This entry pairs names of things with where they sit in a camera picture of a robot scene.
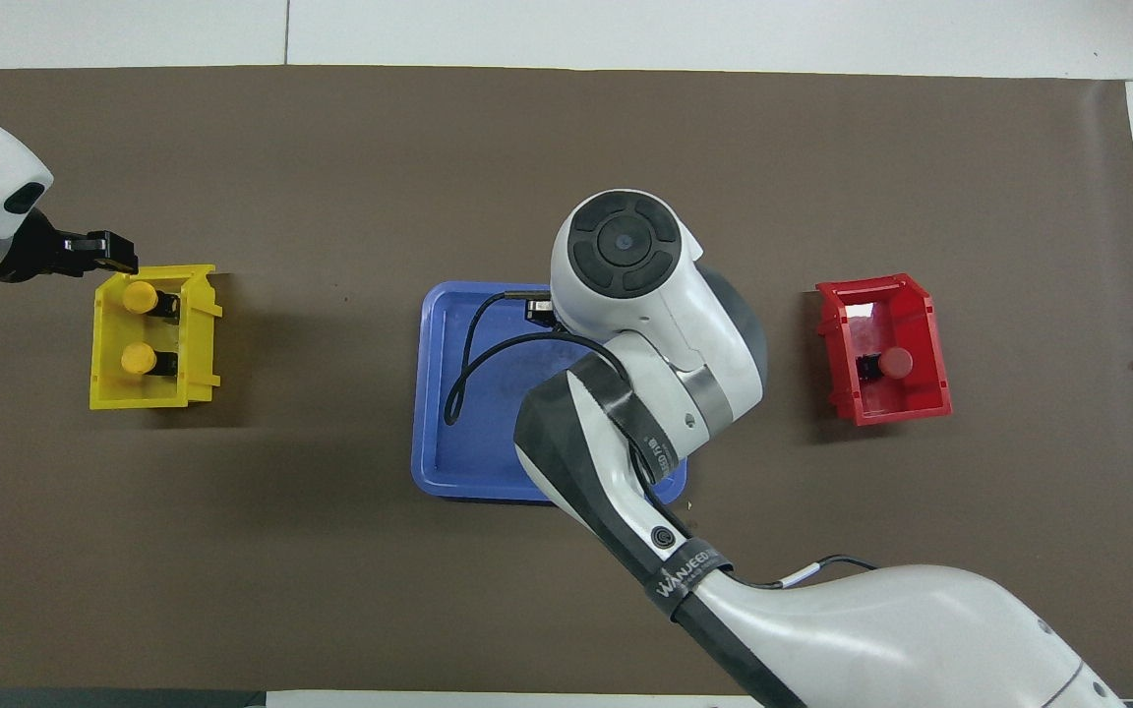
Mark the blue plastic tray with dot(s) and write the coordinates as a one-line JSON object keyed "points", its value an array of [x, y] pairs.
{"points": [[498, 433]]}

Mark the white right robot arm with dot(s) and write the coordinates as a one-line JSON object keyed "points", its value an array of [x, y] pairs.
{"points": [[655, 315]]}

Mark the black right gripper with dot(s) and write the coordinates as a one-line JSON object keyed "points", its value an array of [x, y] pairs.
{"points": [[539, 312]]}

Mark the brown paper table mat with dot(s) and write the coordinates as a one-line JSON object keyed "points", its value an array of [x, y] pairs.
{"points": [[330, 551]]}

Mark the red push button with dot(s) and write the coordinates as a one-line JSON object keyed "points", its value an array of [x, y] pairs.
{"points": [[895, 364]]}

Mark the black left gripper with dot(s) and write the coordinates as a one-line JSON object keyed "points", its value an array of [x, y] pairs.
{"points": [[26, 254]]}

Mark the yellow push button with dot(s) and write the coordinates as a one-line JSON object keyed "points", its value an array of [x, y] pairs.
{"points": [[138, 359], [139, 297]]}

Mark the red plastic bin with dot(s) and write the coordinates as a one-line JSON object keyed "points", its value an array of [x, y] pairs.
{"points": [[906, 408]]}

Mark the yellow plastic bin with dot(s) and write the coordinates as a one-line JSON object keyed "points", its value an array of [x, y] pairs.
{"points": [[134, 398]]}

